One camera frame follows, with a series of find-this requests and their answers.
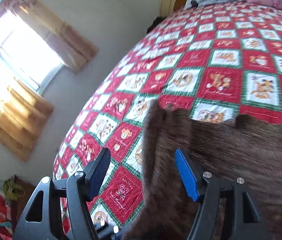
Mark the colourful clutter pile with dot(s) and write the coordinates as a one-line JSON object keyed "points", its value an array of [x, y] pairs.
{"points": [[14, 195]]}

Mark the red patchwork bedspread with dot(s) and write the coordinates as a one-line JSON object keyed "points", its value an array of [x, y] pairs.
{"points": [[216, 61]]}

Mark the brown knitted sweater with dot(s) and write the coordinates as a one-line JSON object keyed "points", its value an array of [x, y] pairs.
{"points": [[240, 147]]}

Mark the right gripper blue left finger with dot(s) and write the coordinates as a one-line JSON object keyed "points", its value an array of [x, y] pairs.
{"points": [[41, 217]]}

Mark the black object beside bed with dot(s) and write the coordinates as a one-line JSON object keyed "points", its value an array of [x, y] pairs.
{"points": [[156, 22]]}

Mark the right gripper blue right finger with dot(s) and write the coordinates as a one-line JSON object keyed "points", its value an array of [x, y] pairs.
{"points": [[242, 219]]}

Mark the side window near curtain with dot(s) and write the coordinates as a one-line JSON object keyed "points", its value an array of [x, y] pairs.
{"points": [[23, 114]]}

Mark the side window beige curtain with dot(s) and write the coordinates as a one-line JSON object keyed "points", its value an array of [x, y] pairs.
{"points": [[74, 50]]}

